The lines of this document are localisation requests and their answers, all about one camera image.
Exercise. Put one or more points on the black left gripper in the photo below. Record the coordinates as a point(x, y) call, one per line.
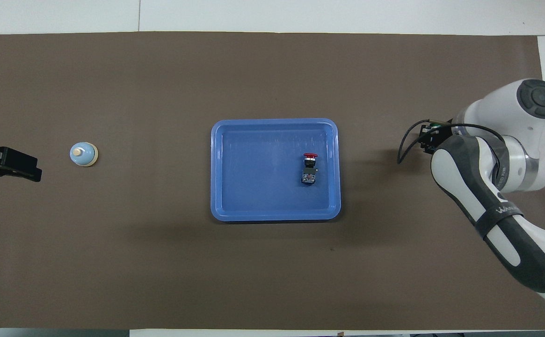
point(15, 160)

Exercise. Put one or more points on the blue plastic tray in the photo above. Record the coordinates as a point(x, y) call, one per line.
point(263, 187)

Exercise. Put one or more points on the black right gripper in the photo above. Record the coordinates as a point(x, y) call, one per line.
point(429, 138)

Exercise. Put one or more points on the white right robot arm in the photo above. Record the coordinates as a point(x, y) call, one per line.
point(497, 187)

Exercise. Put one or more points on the light blue call bell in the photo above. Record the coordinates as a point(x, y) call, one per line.
point(83, 155)

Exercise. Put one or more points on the red mushroom push button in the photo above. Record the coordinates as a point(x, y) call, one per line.
point(309, 175)

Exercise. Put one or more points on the brown table mat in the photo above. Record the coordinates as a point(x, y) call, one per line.
point(160, 271)

